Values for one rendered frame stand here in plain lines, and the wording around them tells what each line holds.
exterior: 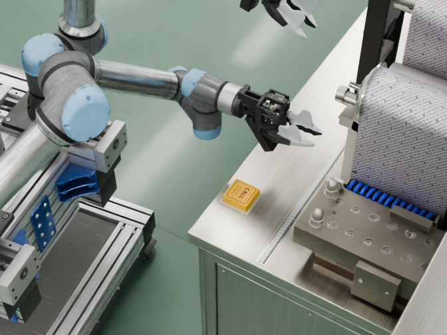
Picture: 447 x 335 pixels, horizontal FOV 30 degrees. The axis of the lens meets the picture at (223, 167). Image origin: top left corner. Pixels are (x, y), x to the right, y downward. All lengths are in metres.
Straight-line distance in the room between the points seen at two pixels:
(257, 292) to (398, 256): 0.39
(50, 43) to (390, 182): 1.00
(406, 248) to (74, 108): 0.79
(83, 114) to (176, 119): 1.75
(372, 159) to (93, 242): 1.28
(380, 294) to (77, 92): 0.80
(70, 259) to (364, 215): 1.26
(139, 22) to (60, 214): 1.69
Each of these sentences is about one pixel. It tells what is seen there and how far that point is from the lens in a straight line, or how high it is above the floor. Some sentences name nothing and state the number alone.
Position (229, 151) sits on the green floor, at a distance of 3.43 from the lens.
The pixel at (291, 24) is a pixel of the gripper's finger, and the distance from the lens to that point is 1.81.
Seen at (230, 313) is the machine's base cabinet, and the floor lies 0.63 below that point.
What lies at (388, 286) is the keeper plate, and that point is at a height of 1.00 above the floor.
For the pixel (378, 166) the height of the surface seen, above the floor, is 1.10.
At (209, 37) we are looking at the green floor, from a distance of 3.96.
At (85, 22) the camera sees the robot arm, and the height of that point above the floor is 1.08.
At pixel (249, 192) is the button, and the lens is 2.09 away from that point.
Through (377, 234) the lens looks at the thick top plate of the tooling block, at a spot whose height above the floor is 1.03.
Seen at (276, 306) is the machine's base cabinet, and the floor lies 0.77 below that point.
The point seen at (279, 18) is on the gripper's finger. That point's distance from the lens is 1.80.
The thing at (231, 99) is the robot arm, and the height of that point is 1.14.
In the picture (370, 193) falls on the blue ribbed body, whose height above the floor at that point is 1.04.
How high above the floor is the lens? 2.53
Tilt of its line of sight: 48 degrees down
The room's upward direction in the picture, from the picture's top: straight up
